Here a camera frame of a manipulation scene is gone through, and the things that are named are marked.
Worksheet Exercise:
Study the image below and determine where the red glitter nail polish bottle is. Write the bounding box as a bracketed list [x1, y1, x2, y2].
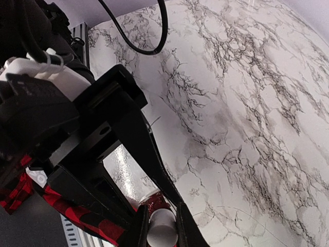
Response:
[139, 189, 171, 215]

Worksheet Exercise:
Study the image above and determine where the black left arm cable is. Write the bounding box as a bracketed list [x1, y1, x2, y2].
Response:
[97, 0, 169, 56]

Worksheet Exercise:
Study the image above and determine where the white nail polish cap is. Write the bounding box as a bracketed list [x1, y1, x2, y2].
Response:
[147, 208, 178, 247]

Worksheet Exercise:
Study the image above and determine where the red black plaid sleeve forearm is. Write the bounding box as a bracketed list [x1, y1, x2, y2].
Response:
[1, 172, 125, 246]

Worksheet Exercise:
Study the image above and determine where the aluminium left rear frame post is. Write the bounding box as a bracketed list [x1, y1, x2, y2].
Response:
[70, 23, 90, 69]

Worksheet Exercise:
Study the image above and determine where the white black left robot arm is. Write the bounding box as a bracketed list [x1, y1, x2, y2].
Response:
[1, 1, 207, 246]

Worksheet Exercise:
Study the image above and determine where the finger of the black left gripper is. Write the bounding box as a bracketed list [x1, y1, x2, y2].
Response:
[113, 113, 208, 246]

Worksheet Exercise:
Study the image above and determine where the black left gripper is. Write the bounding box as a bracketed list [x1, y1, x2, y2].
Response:
[1, 64, 149, 246]

